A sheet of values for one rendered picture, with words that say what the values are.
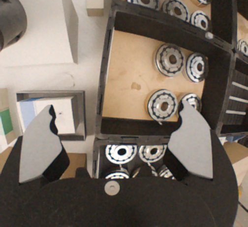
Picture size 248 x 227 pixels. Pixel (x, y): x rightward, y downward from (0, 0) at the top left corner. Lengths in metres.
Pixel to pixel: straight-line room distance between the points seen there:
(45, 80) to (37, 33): 0.21
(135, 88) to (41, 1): 0.34
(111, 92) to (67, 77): 0.22
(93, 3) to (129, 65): 0.27
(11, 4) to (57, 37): 0.14
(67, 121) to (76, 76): 0.18
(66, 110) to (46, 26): 0.25
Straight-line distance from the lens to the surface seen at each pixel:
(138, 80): 0.36
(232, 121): 0.76
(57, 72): 0.51
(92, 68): 0.48
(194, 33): 0.37
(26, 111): 0.48
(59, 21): 0.35
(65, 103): 0.41
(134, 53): 0.36
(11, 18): 0.34
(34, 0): 0.36
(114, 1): 0.30
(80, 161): 0.54
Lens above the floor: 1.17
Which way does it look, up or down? 74 degrees down
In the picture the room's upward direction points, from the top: 136 degrees clockwise
